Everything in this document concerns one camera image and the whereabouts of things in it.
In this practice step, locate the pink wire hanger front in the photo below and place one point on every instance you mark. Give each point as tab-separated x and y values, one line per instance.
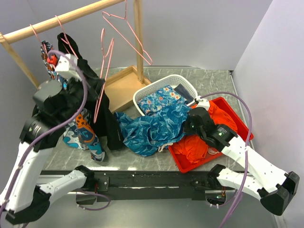
106	61

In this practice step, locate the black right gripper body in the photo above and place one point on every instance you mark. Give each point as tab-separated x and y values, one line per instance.
189	128

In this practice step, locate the black sport shorts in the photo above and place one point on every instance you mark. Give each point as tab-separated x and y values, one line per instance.
106	124

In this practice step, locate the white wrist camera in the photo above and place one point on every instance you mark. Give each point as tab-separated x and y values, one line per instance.
202	102
63	67

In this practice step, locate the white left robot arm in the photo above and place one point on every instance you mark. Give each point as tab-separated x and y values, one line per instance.
23	201

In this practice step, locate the blue floral shorts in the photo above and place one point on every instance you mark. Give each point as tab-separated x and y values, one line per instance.
163	97

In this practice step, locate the red plastic tray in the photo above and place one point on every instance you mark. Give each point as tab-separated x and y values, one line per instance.
184	165

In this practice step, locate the white perforated plastic basket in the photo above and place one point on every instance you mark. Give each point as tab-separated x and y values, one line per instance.
173	80

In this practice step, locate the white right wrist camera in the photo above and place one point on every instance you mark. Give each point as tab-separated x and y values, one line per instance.
202	102

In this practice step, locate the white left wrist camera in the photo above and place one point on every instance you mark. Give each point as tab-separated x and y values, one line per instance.
63	67

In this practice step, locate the orange blue patterned shorts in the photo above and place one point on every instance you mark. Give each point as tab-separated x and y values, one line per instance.
78	134

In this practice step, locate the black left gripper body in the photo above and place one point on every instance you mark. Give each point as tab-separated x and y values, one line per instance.
75	93

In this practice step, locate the empty pink wire hanger rear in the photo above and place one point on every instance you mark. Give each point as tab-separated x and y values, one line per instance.
136	31

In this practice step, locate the blue shark print shorts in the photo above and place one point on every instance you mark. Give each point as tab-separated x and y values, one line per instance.
144	135

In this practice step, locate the pink wire hanger far left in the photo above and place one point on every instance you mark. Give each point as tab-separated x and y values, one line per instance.
40	40

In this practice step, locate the pink wire hanger with black shorts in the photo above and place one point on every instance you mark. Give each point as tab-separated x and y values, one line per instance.
66	44

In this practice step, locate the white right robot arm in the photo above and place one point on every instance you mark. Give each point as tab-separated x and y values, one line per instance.
272	186

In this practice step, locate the dark navy folded garment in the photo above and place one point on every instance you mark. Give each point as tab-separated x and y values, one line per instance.
180	89

